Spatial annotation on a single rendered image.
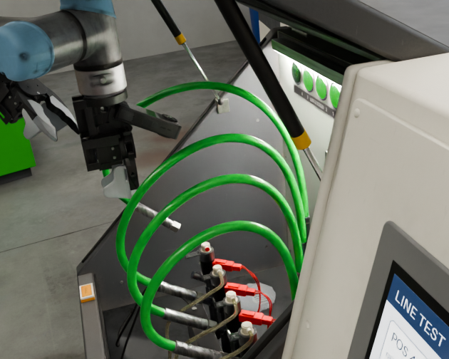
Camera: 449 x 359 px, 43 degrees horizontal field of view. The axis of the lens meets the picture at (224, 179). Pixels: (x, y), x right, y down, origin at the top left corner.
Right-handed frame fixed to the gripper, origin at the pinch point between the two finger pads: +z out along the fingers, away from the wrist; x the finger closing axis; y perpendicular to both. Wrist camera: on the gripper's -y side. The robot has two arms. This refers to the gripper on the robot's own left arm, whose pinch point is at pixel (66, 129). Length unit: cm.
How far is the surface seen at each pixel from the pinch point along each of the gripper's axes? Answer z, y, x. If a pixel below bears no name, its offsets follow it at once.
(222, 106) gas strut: 14.2, -17.3, -28.0
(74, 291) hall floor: 12, 144, -137
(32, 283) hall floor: -7, 163, -139
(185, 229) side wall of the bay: 29.1, 11.0, -28.3
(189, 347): 43, -6, 25
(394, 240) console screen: 44, -44, 45
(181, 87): 10.9, -23.5, 0.9
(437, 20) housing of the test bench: 32, -61, -13
